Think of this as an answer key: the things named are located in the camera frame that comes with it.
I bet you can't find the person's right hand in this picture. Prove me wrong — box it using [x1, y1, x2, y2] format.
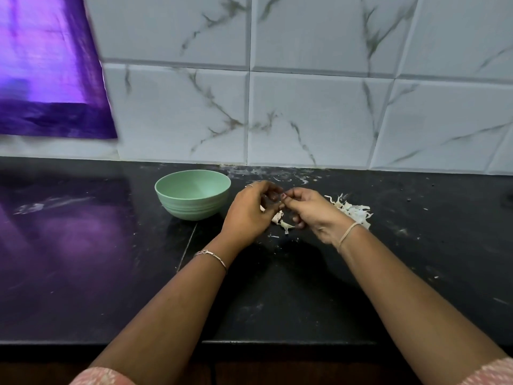
[279, 187, 357, 247]

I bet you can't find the person's left hand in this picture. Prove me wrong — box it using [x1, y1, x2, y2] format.
[218, 181, 286, 255]

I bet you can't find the white garlic bulb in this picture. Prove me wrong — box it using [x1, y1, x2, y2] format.
[271, 210, 296, 235]

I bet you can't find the mint green bowl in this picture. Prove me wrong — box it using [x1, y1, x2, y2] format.
[154, 169, 232, 221]

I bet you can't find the person's right forearm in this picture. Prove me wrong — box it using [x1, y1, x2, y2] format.
[338, 230, 510, 385]

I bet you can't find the person's left forearm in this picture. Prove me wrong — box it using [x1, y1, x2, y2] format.
[88, 240, 242, 385]

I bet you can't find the pile of white garlic peels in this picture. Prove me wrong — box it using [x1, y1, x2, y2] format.
[323, 193, 375, 231]

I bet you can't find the pink patterned left sleeve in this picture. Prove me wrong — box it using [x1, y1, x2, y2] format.
[69, 366, 137, 385]

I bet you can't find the pink patterned sleeve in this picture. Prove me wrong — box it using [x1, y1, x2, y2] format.
[69, 366, 137, 385]
[461, 357, 513, 385]

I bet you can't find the pink patterned right sleeve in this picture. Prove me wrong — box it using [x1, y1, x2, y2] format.
[461, 357, 513, 385]

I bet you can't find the purple cloth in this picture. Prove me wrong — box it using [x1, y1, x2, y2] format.
[0, 0, 119, 140]

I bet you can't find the silver right wrist bracelet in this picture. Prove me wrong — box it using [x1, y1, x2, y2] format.
[337, 222, 366, 254]

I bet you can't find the silver wrist bracelet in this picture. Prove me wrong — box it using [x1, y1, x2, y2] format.
[193, 249, 230, 273]
[337, 222, 366, 254]

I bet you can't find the silver left wrist bracelet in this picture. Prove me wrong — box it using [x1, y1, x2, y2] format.
[193, 249, 230, 273]

